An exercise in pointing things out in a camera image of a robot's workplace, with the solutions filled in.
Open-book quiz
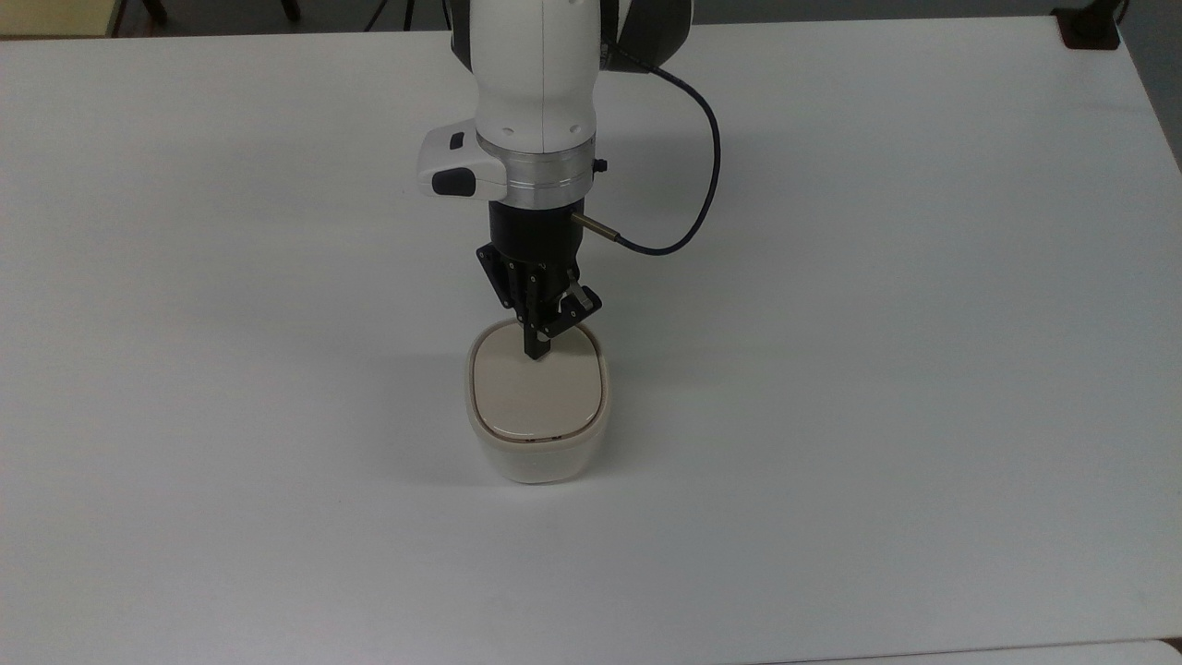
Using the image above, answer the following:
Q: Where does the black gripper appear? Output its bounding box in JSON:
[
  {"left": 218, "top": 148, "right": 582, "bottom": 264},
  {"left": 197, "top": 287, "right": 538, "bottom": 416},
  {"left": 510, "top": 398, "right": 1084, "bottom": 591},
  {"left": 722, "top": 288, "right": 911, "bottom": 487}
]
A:
[{"left": 476, "top": 196, "right": 604, "bottom": 363}]

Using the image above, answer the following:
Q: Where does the beige trash bin lid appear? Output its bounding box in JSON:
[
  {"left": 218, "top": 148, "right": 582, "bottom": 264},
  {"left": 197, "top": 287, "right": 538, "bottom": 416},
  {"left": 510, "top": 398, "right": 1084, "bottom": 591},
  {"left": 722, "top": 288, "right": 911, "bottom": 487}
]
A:
[{"left": 472, "top": 323, "right": 607, "bottom": 442}]

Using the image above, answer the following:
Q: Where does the white trash bin body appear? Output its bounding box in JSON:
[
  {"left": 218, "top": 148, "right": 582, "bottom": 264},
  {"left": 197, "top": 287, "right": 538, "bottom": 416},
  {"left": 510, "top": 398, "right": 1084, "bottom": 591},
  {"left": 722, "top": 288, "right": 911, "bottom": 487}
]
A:
[{"left": 464, "top": 318, "right": 612, "bottom": 485}]

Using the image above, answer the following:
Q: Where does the light wooden furniture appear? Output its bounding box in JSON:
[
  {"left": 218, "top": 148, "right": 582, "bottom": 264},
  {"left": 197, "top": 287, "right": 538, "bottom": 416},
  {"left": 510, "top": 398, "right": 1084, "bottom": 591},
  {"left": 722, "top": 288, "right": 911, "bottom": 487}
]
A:
[{"left": 0, "top": 0, "right": 127, "bottom": 40}]

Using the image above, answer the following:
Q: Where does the black table clamp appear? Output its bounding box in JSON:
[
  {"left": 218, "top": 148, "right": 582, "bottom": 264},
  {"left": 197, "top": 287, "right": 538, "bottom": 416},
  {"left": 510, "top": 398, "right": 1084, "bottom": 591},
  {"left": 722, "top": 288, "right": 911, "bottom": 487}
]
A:
[{"left": 1052, "top": 0, "right": 1129, "bottom": 51}]

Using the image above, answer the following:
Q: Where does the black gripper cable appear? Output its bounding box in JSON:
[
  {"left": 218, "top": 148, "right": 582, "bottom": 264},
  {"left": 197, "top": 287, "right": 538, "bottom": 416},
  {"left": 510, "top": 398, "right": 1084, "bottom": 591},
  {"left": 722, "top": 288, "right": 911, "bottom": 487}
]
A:
[{"left": 571, "top": 41, "right": 723, "bottom": 258}]

